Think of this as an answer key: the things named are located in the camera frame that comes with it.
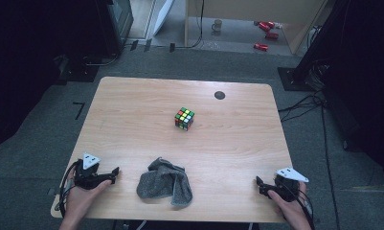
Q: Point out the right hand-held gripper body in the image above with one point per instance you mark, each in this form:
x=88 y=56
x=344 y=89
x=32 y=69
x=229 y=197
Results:
x=287 y=188

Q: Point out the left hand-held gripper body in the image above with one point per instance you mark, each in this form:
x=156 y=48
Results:
x=87 y=177

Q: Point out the grey knitted cloth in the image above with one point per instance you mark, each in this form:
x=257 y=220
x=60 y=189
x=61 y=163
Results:
x=161 y=185

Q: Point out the multicoloured puzzle cube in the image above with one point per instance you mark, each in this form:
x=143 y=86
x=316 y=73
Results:
x=184 y=119

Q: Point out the person's right hand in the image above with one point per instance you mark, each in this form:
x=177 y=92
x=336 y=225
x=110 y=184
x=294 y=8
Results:
x=293 y=211

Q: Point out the person's left hand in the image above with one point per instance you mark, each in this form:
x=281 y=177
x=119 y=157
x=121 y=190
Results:
x=79 y=201

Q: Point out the black table grommet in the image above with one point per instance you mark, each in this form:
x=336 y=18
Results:
x=219 y=95

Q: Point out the black stand base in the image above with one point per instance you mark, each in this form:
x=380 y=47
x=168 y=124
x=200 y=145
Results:
x=293 y=80
x=81 y=73

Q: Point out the dark curtain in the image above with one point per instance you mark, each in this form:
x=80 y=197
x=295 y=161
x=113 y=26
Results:
x=365 y=80
x=27 y=64

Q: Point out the red can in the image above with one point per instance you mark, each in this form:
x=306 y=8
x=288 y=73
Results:
x=264 y=27
x=260 y=47
x=271 y=24
x=271 y=35

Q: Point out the black equipment cabinet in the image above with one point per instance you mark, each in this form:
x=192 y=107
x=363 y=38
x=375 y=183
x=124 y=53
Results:
x=116 y=25

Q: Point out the black stand column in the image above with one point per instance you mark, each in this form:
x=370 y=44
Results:
x=320 y=35

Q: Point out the grey mug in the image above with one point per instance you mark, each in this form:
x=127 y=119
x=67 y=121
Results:
x=217 y=25

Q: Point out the white board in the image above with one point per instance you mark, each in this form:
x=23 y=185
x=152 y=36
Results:
x=163 y=16

